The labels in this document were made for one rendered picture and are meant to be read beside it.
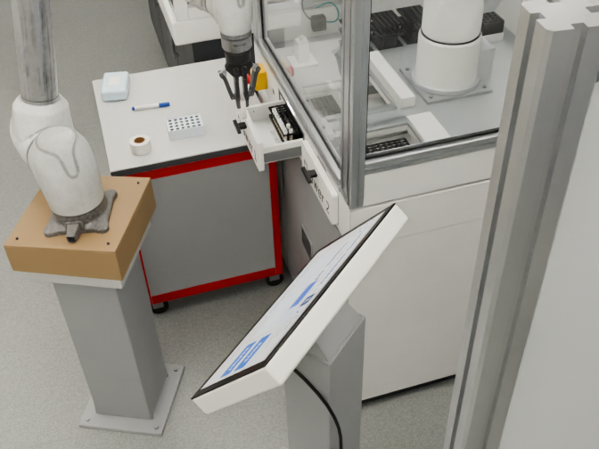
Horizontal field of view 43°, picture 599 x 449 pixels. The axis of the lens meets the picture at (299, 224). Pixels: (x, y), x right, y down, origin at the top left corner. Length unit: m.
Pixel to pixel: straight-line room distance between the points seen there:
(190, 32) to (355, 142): 1.40
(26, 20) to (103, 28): 3.16
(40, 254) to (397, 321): 1.10
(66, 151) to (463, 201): 1.09
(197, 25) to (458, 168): 1.43
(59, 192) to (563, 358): 1.61
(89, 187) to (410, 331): 1.11
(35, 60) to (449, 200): 1.19
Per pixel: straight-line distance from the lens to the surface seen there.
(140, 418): 2.78
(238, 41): 2.21
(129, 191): 2.28
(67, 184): 2.09
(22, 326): 3.22
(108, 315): 2.38
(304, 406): 1.74
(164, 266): 2.89
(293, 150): 2.39
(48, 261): 2.21
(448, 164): 2.08
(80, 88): 4.62
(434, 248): 2.26
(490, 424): 0.73
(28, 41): 2.15
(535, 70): 0.48
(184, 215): 2.75
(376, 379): 2.63
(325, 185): 2.15
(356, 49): 1.76
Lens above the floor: 2.25
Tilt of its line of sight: 41 degrees down
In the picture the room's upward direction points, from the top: 2 degrees counter-clockwise
